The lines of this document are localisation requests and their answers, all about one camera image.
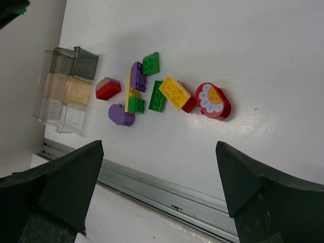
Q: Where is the yellow lego brick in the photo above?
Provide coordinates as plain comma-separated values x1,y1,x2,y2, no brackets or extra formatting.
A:
159,76,191,110

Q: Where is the red lego brick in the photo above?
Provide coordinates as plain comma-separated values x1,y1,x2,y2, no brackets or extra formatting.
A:
178,81,197,113

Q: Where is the colourless clear container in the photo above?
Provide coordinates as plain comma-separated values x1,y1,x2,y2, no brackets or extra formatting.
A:
33,98,87,135

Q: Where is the long yellow lego plate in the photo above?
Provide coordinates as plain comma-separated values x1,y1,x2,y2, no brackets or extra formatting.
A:
125,70,141,112

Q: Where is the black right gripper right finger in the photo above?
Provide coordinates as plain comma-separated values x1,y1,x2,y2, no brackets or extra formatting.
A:
216,141,323,242

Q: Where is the green two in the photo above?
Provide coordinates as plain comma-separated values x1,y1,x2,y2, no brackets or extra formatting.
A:
149,80,166,112

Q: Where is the green sloped lego brick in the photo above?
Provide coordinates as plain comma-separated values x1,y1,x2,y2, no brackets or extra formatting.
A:
142,52,160,76

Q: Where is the purple rounded lego block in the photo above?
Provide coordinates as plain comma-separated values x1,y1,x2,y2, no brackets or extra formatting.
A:
108,104,135,127

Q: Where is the red brick with cupcake print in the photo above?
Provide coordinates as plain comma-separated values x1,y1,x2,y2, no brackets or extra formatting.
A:
95,77,122,101

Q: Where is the aluminium table rail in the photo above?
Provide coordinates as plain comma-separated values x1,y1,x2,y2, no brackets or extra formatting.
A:
42,138,240,242

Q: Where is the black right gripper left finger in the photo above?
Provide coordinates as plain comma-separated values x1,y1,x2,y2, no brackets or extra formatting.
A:
1,140,104,242

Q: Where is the small green lego brick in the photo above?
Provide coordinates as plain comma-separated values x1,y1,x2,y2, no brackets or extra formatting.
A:
128,97,145,113

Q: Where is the purple lego brick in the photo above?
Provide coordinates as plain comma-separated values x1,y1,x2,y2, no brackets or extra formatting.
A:
130,62,147,92

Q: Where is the red flower print block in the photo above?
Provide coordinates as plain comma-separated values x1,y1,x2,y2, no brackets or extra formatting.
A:
195,82,232,120

